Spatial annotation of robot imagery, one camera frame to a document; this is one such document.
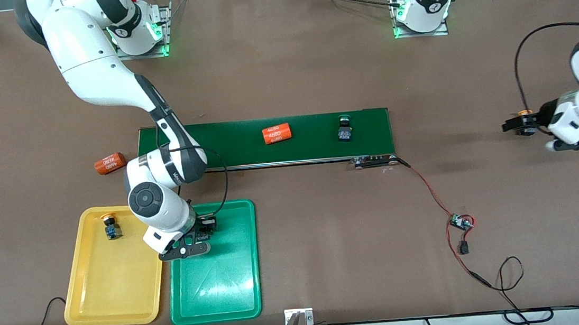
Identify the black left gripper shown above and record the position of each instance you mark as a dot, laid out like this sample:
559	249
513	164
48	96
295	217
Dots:
536	119

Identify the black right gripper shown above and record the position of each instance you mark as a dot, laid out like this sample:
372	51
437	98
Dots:
203	226

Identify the green push button switch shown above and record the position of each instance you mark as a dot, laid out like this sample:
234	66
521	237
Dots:
345	131
205	236

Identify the yellow push button switch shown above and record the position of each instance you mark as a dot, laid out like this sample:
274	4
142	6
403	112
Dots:
528	126
112	230

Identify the orange cylinder battery cell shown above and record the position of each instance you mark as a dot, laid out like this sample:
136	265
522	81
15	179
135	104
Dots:
109	164
277	134

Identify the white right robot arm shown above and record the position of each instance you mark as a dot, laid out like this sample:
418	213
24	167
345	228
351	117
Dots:
93	59

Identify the green plastic tray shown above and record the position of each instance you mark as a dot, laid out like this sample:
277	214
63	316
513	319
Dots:
216	286

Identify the small green circuit board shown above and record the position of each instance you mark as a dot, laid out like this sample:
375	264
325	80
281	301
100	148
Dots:
460	222

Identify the yellow plastic tray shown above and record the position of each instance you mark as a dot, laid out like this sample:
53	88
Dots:
105	286

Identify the green conveyor belt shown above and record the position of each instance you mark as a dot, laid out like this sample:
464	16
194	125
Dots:
314	144

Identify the silver camera mount bracket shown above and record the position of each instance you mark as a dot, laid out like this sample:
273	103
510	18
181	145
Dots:
289	316

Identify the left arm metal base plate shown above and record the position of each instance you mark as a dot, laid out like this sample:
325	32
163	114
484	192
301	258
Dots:
442	30

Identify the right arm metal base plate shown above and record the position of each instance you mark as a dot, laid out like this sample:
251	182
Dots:
169	30

